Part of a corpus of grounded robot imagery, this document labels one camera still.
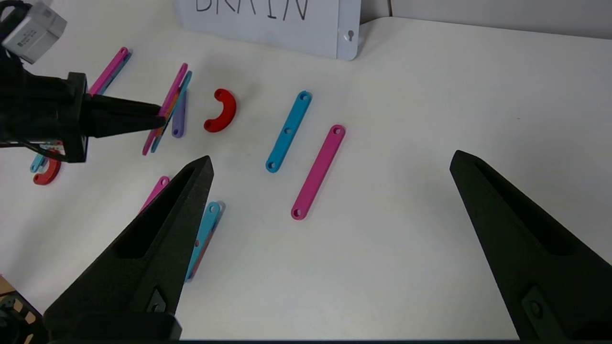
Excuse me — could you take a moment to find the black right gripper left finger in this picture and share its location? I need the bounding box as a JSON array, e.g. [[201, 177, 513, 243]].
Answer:
[[44, 155, 215, 316]]

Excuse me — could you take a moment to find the large red wooden arc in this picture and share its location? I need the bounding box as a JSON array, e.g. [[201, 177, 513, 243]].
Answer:
[[33, 158, 63, 186]]

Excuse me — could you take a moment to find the pink wooden bar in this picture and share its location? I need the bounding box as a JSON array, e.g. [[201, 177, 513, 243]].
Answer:
[[291, 124, 346, 220], [139, 176, 171, 213], [88, 47, 131, 96], [142, 63, 193, 156]]

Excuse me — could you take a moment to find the short blue wooden bar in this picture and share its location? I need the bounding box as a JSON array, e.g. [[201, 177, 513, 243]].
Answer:
[[265, 91, 313, 173]]

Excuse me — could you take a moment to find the small red wooden arc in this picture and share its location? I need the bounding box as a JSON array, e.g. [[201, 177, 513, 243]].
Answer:
[[204, 89, 237, 133]]

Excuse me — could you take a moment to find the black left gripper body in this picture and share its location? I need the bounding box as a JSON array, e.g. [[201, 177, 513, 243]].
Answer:
[[0, 64, 89, 163]]

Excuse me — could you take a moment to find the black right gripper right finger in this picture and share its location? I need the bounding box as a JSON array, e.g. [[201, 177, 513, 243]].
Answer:
[[449, 150, 612, 341]]

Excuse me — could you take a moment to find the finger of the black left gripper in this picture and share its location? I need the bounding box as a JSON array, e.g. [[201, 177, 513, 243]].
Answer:
[[90, 95, 163, 117], [90, 116, 166, 139]]

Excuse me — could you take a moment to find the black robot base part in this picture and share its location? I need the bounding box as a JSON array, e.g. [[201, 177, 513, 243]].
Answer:
[[0, 292, 48, 344]]

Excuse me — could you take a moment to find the white BRAIN sign card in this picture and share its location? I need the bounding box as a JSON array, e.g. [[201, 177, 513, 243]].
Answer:
[[173, 0, 361, 61]]

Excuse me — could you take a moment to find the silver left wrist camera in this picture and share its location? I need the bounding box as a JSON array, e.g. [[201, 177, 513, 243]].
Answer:
[[1, 0, 68, 65]]

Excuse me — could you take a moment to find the short purple wooden bar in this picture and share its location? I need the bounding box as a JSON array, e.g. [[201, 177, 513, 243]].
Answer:
[[171, 89, 188, 139]]

